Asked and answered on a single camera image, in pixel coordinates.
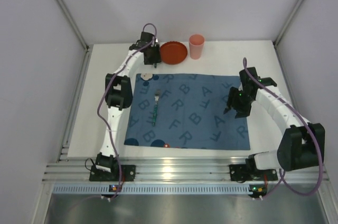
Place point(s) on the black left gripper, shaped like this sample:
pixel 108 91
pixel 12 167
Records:
pixel 153 58

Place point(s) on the aluminium corner post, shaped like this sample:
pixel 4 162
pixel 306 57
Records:
pixel 288 21
pixel 68 16

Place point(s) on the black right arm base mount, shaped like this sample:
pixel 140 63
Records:
pixel 241 173

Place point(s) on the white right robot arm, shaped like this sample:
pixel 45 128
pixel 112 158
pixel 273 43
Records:
pixel 302 143

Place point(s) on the pink plastic cup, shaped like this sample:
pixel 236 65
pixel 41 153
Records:
pixel 196 44

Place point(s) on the slotted grey cable duct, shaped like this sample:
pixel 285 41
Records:
pixel 157 189

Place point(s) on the aluminium corner post right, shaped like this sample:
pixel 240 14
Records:
pixel 288 21

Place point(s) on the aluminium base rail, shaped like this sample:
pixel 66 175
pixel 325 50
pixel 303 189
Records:
pixel 162 170

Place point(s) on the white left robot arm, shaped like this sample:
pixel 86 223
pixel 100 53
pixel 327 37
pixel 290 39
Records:
pixel 118 96

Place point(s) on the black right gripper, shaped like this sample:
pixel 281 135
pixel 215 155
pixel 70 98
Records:
pixel 235 106

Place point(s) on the fork with teal handle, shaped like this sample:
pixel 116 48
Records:
pixel 157 96

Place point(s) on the red-orange round plate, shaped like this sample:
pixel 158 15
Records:
pixel 173 52

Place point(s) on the aluminium corner post left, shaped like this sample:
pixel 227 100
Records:
pixel 68 16

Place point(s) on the blue lettered cloth placemat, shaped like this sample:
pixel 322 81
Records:
pixel 190 113

